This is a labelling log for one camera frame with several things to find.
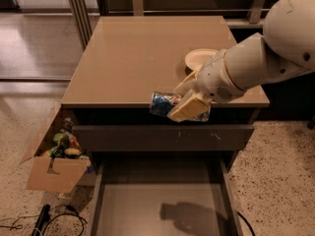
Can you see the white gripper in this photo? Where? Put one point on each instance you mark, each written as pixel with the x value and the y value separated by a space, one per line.
pixel 215 78

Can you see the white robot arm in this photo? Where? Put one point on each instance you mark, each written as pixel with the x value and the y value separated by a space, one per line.
pixel 284 50

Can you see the grey top drawer front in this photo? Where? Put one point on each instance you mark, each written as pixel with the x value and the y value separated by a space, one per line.
pixel 149 138

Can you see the grey drawer cabinet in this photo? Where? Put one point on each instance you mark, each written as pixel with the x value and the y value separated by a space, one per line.
pixel 129 58

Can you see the open middle drawer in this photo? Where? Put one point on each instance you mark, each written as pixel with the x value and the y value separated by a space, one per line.
pixel 163 196

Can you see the white paper bowl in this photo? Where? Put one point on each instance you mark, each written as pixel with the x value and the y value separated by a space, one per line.
pixel 195 59

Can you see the snack items in box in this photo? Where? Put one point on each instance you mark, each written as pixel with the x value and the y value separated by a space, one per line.
pixel 66 144

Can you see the cardboard box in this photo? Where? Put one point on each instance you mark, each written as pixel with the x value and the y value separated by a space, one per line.
pixel 54 175

